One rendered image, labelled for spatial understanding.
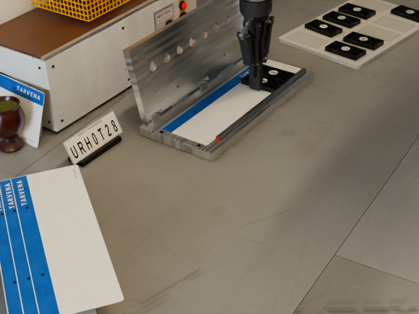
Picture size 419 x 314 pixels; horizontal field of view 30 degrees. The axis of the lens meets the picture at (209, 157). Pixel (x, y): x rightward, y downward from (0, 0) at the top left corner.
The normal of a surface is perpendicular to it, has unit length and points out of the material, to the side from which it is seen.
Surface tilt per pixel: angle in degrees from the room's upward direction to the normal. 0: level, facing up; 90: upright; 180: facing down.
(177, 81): 79
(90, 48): 90
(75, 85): 90
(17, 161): 0
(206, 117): 0
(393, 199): 0
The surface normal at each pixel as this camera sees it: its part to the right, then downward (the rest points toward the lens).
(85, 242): -0.04, -0.83
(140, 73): 0.79, 0.13
